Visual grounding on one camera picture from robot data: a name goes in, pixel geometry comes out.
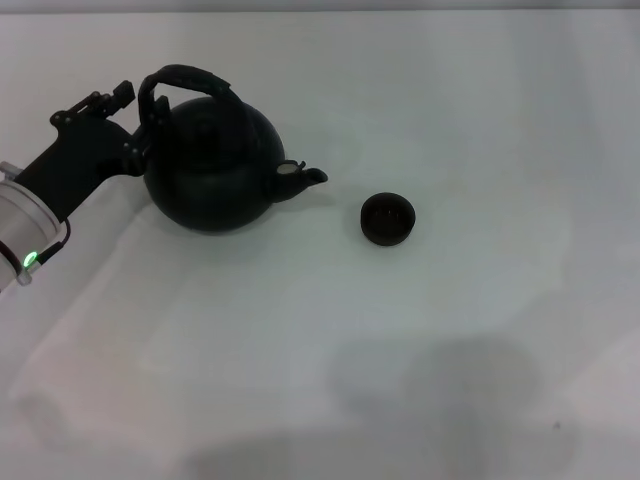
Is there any small black teacup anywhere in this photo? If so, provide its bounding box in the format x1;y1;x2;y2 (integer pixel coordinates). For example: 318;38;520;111
359;192;417;248

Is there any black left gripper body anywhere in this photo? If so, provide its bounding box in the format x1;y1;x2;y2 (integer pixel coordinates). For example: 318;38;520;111
12;110;146;222

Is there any black round teapot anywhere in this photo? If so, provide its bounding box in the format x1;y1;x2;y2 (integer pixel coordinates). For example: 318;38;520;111
135;63;330;236

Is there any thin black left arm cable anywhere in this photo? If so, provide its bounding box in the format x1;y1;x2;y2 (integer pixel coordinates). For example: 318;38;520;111
28;218;72;274

